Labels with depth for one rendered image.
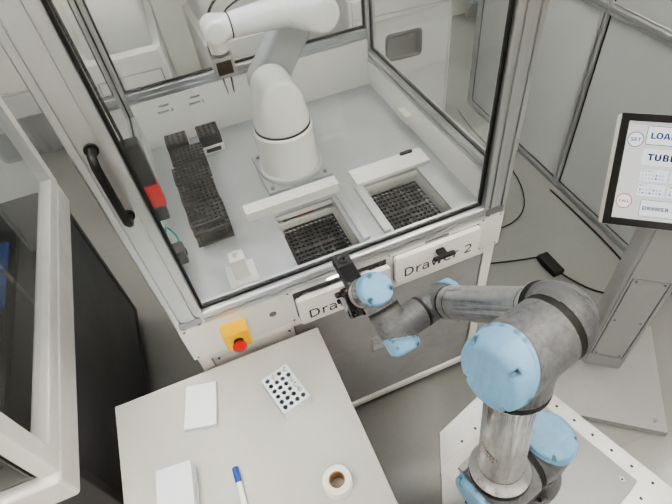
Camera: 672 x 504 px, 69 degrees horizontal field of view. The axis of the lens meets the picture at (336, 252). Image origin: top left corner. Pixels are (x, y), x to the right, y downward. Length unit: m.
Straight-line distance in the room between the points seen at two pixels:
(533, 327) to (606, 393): 1.64
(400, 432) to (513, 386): 1.48
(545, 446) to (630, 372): 1.37
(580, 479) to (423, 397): 1.00
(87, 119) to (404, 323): 0.73
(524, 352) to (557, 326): 0.07
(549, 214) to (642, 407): 1.16
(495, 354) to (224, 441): 0.88
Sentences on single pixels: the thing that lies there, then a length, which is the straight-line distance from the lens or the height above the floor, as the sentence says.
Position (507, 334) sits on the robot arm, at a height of 1.42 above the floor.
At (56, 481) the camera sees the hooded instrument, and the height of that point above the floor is 0.90.
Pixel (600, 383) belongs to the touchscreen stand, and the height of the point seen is 0.04.
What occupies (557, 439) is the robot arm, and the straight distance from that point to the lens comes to 1.15.
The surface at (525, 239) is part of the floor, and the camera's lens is 2.86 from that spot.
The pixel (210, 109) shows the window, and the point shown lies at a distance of 1.01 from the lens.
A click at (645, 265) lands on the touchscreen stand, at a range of 1.92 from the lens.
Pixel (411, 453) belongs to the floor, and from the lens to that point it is 2.15.
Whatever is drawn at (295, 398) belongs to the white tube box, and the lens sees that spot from 1.38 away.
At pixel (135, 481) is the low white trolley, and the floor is 0.76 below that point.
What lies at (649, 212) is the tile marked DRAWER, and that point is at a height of 1.00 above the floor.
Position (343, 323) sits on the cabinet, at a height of 0.67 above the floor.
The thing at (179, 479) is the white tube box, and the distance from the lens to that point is 1.37.
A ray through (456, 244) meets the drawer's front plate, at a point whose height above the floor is 0.90.
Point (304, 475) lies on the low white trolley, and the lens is 1.34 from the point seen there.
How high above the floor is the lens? 2.02
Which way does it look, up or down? 48 degrees down
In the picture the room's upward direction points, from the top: 8 degrees counter-clockwise
